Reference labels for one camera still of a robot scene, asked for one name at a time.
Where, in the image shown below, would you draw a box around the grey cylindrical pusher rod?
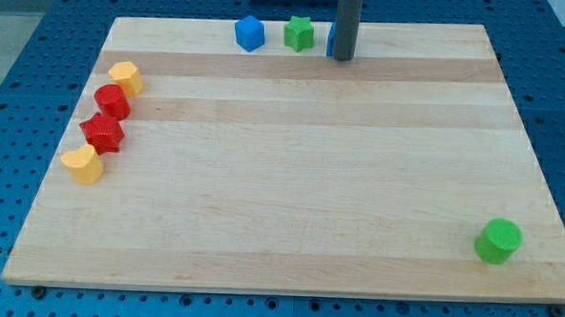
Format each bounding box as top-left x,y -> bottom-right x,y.
332,0 -> 363,62

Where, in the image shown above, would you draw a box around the red cylinder block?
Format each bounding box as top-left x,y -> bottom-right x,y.
94,84 -> 131,121

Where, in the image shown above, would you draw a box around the blue cube block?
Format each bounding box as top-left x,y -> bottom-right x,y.
234,15 -> 266,52

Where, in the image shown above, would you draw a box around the yellow heart block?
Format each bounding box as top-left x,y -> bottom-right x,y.
61,144 -> 105,184

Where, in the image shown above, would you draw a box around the yellow hexagon block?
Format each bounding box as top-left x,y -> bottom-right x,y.
109,61 -> 143,97

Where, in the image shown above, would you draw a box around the green cylinder block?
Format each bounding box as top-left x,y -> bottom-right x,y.
474,218 -> 524,264

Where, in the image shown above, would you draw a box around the red star block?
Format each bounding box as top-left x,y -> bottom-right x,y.
79,112 -> 125,155

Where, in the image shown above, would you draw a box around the blue triangle block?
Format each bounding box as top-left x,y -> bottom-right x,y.
325,21 -> 336,57

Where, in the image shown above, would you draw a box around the green star block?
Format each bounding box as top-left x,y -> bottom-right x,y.
283,15 -> 315,53

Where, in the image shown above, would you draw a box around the light wooden board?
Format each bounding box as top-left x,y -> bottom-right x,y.
2,17 -> 565,304

